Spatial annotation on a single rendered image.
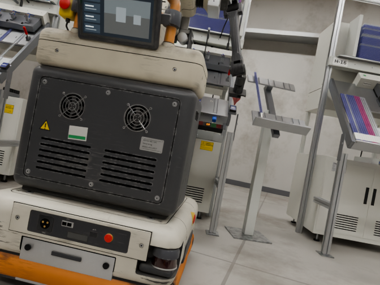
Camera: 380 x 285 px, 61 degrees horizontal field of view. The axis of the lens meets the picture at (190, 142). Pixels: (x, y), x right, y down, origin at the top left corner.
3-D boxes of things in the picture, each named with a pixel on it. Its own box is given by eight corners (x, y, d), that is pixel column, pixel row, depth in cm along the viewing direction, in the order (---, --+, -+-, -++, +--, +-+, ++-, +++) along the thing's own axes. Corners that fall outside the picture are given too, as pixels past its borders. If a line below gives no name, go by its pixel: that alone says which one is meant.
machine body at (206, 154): (206, 221, 228) (223, 135, 228) (109, 203, 228) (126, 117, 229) (203, 204, 293) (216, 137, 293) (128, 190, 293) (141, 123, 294)
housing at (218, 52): (229, 72, 250) (233, 56, 241) (168, 60, 251) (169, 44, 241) (229, 67, 256) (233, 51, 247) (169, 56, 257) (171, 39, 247)
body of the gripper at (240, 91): (228, 89, 195) (231, 78, 190) (245, 92, 195) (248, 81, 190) (228, 95, 190) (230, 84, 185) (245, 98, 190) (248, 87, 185)
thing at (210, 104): (226, 121, 200) (227, 117, 197) (122, 102, 200) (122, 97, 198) (228, 103, 214) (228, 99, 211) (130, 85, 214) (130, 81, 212)
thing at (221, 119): (225, 125, 200) (228, 116, 196) (121, 106, 201) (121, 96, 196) (225, 124, 201) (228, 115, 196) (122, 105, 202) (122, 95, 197)
